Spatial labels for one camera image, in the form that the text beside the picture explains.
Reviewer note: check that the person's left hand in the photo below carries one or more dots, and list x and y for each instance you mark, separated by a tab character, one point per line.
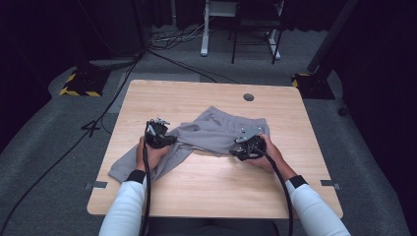
151	157

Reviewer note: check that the gray tape marker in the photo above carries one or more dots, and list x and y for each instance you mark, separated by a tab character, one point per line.
330	183
96	185

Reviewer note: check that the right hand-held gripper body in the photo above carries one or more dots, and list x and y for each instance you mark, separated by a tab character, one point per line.
252	142

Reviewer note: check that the slanted dark metal pole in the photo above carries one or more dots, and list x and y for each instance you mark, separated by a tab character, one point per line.
331	36

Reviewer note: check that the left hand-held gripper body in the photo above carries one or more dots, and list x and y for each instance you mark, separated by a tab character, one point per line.
154	133

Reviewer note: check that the white desk frame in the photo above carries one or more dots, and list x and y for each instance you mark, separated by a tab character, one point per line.
205	32

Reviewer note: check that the black chair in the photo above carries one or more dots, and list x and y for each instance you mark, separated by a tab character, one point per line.
255	23

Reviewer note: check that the yellow-black striped stand base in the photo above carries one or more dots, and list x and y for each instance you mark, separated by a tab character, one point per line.
83	83
313	87

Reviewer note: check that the person's right hand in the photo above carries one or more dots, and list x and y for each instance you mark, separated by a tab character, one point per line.
270	154

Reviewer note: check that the gray pants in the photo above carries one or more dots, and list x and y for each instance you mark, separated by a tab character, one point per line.
209	132

